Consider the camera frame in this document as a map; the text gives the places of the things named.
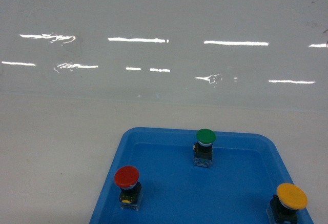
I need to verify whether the yellow mushroom push button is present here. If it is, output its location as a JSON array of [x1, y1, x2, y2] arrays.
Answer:
[[266, 183, 308, 224]]

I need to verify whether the red mushroom push button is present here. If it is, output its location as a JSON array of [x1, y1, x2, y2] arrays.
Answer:
[[114, 166, 143, 211]]

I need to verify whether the green mushroom push button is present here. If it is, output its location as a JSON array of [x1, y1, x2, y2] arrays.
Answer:
[[193, 129, 216, 168]]

